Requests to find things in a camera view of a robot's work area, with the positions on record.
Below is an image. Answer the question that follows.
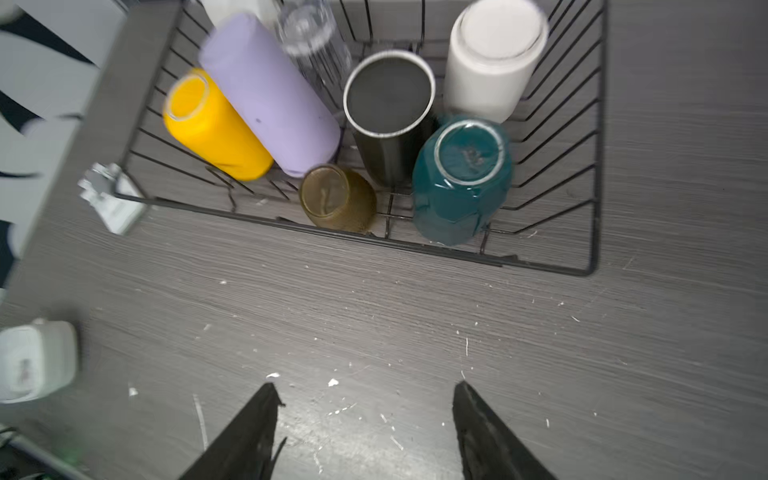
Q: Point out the white rectangular device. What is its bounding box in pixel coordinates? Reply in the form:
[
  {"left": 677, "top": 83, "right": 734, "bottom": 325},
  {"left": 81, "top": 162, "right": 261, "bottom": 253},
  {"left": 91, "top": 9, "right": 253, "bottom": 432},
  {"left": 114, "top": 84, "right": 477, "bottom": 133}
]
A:
[{"left": 78, "top": 163, "right": 148, "bottom": 236}]

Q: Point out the clear glass cup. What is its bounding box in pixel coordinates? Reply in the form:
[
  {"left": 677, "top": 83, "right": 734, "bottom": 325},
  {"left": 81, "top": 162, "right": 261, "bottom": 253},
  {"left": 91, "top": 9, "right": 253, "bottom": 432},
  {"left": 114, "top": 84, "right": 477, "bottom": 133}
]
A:
[{"left": 277, "top": 0, "right": 353, "bottom": 115}]

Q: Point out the olive glass cup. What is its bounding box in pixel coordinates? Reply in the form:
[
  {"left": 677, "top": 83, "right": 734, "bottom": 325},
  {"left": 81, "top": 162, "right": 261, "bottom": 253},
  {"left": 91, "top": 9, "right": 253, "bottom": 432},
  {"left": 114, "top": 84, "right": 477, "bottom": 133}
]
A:
[{"left": 299, "top": 164, "right": 377, "bottom": 233}]

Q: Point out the dark green mug white inside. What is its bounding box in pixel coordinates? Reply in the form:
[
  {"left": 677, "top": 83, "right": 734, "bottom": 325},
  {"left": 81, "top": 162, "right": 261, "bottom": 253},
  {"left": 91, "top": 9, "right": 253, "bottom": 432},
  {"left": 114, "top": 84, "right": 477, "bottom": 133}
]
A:
[{"left": 412, "top": 116, "right": 514, "bottom": 246}]

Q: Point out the black mug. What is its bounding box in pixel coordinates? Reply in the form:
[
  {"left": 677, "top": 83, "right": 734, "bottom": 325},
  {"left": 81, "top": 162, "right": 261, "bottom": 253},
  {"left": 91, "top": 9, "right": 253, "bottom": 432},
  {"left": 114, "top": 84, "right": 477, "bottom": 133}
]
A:
[{"left": 343, "top": 49, "right": 437, "bottom": 188}]

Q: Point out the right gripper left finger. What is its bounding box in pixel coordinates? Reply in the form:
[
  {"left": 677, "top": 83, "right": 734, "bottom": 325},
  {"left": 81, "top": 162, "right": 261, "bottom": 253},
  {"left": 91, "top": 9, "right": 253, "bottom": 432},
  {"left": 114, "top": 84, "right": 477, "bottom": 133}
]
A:
[{"left": 181, "top": 382, "right": 284, "bottom": 480}]

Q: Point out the lilac plastic cup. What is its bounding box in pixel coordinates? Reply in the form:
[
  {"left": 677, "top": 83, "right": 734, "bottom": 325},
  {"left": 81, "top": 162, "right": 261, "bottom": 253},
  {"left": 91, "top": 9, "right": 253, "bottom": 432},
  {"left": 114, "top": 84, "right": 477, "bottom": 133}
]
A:
[{"left": 198, "top": 12, "right": 341, "bottom": 178}]

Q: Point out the square white clock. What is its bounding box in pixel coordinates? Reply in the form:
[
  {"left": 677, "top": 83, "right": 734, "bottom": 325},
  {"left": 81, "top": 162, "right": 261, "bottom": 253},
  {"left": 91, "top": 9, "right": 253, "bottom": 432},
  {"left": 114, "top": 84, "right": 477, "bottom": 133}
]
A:
[{"left": 1, "top": 318, "right": 79, "bottom": 404}]

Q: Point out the black wire dish rack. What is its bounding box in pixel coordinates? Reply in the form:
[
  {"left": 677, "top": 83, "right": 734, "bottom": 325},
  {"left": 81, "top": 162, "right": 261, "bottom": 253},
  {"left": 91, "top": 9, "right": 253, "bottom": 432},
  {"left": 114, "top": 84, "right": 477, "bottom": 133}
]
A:
[{"left": 119, "top": 1, "right": 609, "bottom": 276}]

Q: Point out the cream white mug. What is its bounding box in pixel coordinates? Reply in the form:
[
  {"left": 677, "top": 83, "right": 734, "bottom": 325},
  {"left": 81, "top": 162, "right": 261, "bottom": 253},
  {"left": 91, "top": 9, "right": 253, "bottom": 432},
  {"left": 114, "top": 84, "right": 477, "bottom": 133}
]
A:
[{"left": 200, "top": 0, "right": 280, "bottom": 30}]

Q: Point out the white mug red inside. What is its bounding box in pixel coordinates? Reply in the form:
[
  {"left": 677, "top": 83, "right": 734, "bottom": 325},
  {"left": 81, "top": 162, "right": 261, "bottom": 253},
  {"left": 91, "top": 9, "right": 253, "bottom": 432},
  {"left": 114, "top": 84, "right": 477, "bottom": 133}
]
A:
[{"left": 443, "top": 0, "right": 549, "bottom": 123}]

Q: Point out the yellow mug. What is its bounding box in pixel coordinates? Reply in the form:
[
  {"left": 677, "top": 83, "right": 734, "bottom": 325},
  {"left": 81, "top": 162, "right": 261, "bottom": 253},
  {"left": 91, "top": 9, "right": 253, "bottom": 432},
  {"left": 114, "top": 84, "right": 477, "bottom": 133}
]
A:
[{"left": 162, "top": 68, "right": 273, "bottom": 181}]

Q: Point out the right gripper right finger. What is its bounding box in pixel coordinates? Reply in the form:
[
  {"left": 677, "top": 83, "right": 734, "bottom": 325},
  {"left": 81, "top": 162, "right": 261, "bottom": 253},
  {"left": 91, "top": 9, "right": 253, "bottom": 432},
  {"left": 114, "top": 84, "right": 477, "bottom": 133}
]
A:
[{"left": 452, "top": 380, "right": 556, "bottom": 480}]

